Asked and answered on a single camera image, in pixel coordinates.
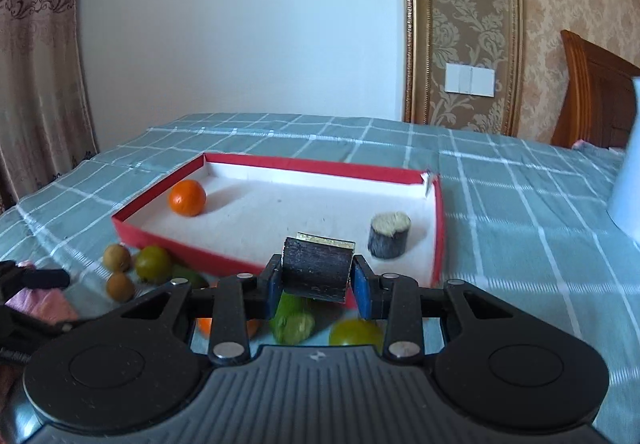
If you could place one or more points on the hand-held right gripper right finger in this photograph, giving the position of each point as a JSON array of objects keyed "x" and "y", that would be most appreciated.
[{"x": 361, "y": 291}]

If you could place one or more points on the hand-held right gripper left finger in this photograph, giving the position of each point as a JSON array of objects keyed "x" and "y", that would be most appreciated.
[{"x": 273, "y": 289}]

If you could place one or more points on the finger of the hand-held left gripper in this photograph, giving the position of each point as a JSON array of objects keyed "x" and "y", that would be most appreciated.
[
  {"x": 45, "y": 278},
  {"x": 40, "y": 326}
]

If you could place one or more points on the green cucumber piece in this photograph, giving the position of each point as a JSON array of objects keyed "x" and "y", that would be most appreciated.
[{"x": 292, "y": 321}]

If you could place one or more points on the small green tomato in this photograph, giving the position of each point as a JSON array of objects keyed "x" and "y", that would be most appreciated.
[{"x": 356, "y": 334}]

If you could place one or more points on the brown longan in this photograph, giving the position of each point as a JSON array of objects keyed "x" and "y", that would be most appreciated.
[
  {"x": 120, "y": 287},
  {"x": 117, "y": 258}
]

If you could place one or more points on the red cardboard box lid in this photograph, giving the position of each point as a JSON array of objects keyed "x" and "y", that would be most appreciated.
[{"x": 300, "y": 214}]

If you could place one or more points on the large green tomato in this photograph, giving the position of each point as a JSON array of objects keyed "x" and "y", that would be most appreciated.
[{"x": 152, "y": 264}]

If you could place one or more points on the orange mandarin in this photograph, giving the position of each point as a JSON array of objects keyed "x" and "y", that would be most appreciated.
[
  {"x": 187, "y": 198},
  {"x": 205, "y": 325}
]

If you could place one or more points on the dark green avocado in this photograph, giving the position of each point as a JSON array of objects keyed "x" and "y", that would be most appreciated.
[{"x": 192, "y": 278}]

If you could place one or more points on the beige patterned curtain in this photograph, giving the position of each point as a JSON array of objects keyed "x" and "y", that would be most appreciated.
[{"x": 40, "y": 73}]

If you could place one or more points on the white kettle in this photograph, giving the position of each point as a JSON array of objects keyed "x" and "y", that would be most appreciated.
[{"x": 627, "y": 184}]

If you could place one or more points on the wooden headboard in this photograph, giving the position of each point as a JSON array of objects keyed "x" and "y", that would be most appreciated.
[{"x": 595, "y": 93}]

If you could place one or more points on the white wall switch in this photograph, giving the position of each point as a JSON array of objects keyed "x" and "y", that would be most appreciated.
[{"x": 470, "y": 79}]

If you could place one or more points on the gold wall moulding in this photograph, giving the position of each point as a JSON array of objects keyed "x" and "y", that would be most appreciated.
[{"x": 462, "y": 23}]

